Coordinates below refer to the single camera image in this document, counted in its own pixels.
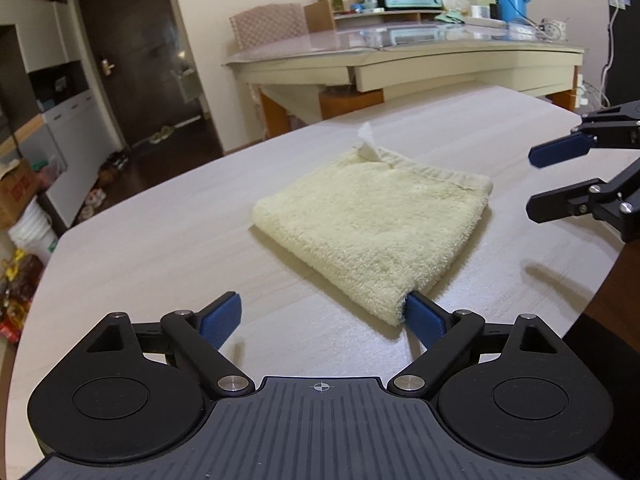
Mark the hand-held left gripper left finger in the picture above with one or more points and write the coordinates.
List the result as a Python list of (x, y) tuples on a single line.
[(220, 320)]

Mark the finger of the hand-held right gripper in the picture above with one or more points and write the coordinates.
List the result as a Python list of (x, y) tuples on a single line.
[(560, 151), (565, 202)]

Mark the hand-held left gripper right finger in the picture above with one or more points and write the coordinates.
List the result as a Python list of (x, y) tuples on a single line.
[(425, 322)]

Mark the cream terry towel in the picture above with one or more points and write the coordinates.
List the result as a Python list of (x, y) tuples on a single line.
[(370, 220)]

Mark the black appliance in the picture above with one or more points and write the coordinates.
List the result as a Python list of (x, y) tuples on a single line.
[(625, 45)]

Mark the white floral mug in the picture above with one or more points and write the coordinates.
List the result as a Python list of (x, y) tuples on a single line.
[(552, 30)]

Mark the beige glass-topped dining table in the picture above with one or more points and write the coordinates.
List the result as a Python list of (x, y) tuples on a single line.
[(450, 67)]

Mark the clear plastic container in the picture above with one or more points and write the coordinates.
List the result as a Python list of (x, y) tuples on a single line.
[(482, 10)]

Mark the pink sandal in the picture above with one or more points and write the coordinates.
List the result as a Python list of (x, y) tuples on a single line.
[(96, 196), (85, 211)]

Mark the green tissue box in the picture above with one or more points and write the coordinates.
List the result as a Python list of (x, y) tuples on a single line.
[(452, 10)]

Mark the pair of brown shoes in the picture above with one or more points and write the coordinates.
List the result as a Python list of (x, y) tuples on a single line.
[(107, 170)]

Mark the pair of black sneakers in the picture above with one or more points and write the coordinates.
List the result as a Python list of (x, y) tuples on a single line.
[(119, 159)]

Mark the pair of beige slippers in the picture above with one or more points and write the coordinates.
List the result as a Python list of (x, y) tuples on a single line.
[(161, 136)]

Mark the white plastic bucket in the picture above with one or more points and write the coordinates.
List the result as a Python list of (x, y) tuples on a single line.
[(32, 237)]

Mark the printed cardboard box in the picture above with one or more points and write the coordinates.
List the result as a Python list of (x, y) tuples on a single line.
[(17, 195)]

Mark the grey and black cabinet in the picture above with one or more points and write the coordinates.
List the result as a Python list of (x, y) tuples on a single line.
[(75, 130)]

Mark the jar with orange lid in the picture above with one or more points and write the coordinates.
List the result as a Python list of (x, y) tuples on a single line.
[(332, 2)]

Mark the wooden desktop shelf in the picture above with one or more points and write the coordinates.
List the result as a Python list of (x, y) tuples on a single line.
[(320, 17)]

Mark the dark brown door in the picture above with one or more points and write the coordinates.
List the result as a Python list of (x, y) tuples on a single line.
[(135, 35)]

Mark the beige quilted chair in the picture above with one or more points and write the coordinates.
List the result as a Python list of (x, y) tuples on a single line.
[(267, 25)]

